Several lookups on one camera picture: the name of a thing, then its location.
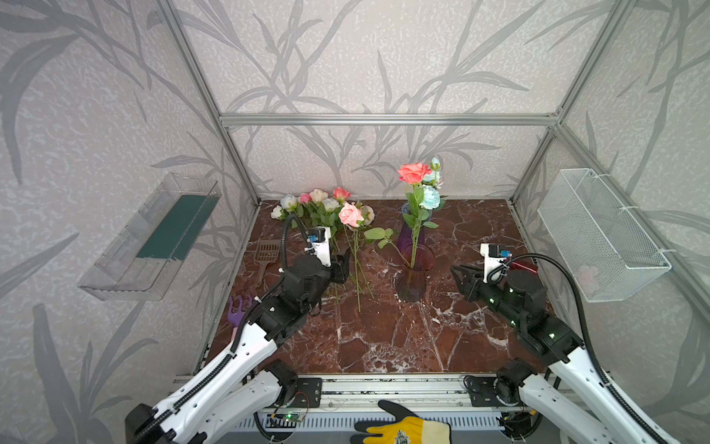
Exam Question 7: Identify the purple glass vase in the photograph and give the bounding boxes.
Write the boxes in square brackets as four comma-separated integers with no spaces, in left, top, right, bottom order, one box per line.
[396,203,426,250]

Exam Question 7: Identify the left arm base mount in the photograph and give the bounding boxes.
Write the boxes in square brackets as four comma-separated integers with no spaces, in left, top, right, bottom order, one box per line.
[270,377,324,409]

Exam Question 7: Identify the brown garden hand rake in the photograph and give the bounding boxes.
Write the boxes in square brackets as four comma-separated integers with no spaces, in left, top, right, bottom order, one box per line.
[255,239,280,287]

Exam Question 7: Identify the red pink artificial rose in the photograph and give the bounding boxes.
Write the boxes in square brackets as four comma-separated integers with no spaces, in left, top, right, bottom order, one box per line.
[396,162,439,270]

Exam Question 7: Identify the peach cream artificial flower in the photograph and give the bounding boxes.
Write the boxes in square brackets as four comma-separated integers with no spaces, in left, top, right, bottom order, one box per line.
[354,203,378,301]

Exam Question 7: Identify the red handled pruning shears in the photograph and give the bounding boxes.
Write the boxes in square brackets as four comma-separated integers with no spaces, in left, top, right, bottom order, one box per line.
[507,258,538,275]

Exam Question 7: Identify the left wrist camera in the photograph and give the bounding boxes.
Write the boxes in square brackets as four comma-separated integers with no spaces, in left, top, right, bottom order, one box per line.
[308,227,331,268]

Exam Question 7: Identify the clear plastic wall shelf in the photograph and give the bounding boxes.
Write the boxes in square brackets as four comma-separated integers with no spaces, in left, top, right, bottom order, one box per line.
[78,173,222,302]

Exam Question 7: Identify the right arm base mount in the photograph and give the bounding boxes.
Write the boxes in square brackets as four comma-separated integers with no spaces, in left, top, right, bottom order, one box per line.
[462,375,505,407]

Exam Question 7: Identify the white wire mesh basket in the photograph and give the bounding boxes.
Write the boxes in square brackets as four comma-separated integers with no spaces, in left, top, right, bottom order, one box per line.
[538,168,672,303]

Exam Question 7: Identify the white artificial rose bunch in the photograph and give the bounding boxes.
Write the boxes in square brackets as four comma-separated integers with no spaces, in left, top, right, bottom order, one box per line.
[271,187,356,252]

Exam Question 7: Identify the dark red glass vase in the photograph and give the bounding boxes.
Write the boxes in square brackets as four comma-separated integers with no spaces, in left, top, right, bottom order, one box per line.
[395,245,436,303]

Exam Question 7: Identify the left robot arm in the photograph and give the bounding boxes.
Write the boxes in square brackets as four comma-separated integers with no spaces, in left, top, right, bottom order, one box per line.
[125,252,351,443]

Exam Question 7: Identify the yellow black work glove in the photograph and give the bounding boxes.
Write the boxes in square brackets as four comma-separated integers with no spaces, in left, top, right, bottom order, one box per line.
[349,400,451,444]

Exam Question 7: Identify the purple pink garden fork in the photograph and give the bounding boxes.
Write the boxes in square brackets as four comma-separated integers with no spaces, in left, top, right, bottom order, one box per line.
[227,295,253,329]

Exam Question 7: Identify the green circuit board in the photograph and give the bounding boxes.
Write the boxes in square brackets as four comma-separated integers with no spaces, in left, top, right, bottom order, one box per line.
[266,412,307,428]

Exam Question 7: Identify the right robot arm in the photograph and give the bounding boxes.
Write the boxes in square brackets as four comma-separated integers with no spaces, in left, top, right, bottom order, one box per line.
[450,266,675,443]

